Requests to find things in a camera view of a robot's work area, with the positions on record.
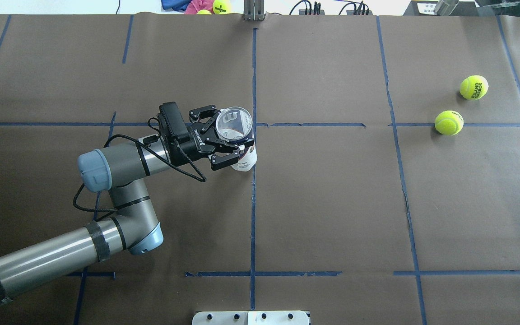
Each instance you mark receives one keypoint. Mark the yellow tennis ball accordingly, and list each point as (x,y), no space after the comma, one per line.
(449,122)
(474,87)

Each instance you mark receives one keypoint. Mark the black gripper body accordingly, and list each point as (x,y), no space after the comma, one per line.
(192,145)

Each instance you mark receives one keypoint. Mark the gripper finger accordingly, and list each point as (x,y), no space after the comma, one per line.
(203,118)
(240,158)

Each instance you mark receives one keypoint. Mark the spare tennis ball upper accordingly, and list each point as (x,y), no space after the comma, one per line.
(222,7)

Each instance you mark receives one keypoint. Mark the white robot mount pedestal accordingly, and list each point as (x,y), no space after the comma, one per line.
(293,317)

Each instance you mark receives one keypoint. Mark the clear plastic ball tube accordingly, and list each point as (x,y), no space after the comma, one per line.
(235,125)

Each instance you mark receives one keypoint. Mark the aluminium frame post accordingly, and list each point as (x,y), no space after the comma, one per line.
(254,10)

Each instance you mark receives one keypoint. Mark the blue cloth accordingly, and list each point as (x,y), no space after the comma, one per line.
(175,5)

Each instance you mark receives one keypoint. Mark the pink cloth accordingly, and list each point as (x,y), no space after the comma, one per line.
(196,5)

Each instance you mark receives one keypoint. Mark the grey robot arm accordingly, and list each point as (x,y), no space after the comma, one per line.
(113,186)

